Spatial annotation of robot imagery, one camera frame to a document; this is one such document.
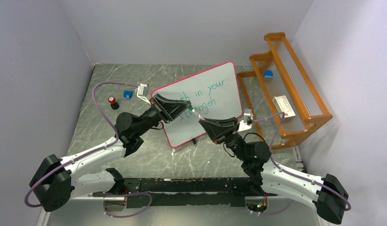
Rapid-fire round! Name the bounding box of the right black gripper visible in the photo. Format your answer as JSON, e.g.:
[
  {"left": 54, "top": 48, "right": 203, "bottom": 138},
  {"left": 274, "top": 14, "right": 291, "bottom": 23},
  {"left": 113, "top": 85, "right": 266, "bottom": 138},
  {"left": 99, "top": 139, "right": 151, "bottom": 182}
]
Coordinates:
[{"left": 199, "top": 117, "right": 248, "bottom": 161}]

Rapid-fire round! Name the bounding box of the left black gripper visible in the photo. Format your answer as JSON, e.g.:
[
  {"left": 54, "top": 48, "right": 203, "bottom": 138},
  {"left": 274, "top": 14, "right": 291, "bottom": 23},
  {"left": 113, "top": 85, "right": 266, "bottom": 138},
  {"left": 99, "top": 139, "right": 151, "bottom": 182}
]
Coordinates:
[{"left": 136, "top": 94, "right": 192, "bottom": 136}]

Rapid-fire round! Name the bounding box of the white green whiteboard marker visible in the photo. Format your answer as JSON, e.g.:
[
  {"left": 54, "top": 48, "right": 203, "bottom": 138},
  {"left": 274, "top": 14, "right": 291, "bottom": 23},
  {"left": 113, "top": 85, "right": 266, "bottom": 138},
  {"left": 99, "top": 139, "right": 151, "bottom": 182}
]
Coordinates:
[{"left": 189, "top": 106, "right": 205, "bottom": 120}]

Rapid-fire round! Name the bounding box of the pink-framed whiteboard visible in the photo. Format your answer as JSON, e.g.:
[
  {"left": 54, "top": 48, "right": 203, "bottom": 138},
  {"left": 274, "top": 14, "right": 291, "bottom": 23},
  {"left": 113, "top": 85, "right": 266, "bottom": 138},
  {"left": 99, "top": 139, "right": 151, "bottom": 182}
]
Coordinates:
[{"left": 151, "top": 61, "right": 243, "bottom": 148}]

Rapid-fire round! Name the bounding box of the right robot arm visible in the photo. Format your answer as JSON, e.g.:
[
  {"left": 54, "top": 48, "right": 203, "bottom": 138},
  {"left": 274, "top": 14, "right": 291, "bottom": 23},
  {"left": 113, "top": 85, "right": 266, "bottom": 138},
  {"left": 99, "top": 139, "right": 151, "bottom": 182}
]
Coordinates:
[{"left": 199, "top": 117, "right": 351, "bottom": 225}]

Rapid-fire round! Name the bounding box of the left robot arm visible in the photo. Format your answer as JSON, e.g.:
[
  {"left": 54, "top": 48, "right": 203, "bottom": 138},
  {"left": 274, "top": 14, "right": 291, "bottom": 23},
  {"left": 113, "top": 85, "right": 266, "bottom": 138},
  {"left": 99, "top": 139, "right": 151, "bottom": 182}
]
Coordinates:
[{"left": 29, "top": 94, "right": 192, "bottom": 212}]

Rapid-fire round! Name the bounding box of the blue block on table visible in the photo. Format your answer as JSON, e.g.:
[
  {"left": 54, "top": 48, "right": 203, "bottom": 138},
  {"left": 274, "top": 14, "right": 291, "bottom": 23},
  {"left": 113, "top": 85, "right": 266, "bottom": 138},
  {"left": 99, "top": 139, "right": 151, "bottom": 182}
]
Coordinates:
[{"left": 123, "top": 90, "right": 133, "bottom": 99}]

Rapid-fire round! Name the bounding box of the red black stamp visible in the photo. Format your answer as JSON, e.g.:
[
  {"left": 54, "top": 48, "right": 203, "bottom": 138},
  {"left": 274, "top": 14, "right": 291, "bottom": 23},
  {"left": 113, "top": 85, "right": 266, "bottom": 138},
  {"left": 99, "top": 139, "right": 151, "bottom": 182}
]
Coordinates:
[{"left": 108, "top": 96, "right": 120, "bottom": 110}]

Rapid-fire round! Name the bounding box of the white red box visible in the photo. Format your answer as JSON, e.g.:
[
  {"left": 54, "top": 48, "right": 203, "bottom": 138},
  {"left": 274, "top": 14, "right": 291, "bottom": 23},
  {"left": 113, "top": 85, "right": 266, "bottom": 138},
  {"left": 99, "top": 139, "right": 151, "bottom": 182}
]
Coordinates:
[{"left": 273, "top": 95, "right": 296, "bottom": 120}]

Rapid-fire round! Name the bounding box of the orange wooden tiered rack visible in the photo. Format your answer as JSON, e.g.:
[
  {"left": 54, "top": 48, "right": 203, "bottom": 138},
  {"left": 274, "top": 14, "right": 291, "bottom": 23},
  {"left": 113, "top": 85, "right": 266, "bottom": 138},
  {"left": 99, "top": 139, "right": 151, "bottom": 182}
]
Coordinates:
[{"left": 237, "top": 32, "right": 333, "bottom": 150}]

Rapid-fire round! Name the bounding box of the blue eraser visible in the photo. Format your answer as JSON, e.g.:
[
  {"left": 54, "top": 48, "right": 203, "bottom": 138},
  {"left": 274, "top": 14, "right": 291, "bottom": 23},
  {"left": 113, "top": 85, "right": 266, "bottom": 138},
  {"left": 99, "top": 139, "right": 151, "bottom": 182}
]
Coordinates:
[{"left": 263, "top": 70, "right": 274, "bottom": 79}]

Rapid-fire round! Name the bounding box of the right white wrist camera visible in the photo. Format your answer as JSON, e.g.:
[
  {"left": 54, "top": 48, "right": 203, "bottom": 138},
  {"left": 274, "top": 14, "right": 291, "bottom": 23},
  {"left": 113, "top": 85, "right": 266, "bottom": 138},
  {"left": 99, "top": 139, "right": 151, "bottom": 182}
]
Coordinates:
[{"left": 237, "top": 109, "right": 253, "bottom": 132}]

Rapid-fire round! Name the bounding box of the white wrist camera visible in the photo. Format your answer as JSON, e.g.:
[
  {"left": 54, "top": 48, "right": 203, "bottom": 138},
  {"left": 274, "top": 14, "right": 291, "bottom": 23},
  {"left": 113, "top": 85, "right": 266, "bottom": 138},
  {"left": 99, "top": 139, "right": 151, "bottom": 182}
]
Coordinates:
[
  {"left": 136, "top": 83, "right": 150, "bottom": 103},
  {"left": 237, "top": 109, "right": 253, "bottom": 132}
]

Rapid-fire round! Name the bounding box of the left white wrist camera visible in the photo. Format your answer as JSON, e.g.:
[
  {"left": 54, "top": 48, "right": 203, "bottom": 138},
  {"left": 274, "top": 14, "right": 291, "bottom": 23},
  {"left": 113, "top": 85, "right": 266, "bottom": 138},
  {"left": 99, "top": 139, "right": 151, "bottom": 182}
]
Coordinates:
[{"left": 136, "top": 83, "right": 150, "bottom": 103}]

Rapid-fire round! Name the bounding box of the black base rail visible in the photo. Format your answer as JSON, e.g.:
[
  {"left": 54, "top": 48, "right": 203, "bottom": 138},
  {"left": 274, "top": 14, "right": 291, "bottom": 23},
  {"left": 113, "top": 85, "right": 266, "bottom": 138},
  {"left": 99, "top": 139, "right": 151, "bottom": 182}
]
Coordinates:
[{"left": 93, "top": 177, "right": 269, "bottom": 208}]

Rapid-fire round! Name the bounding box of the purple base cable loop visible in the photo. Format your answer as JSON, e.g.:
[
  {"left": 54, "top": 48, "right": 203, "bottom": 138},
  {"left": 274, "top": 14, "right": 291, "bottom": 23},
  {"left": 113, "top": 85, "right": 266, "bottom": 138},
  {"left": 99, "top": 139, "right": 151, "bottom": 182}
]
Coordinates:
[{"left": 93, "top": 192, "right": 153, "bottom": 218}]

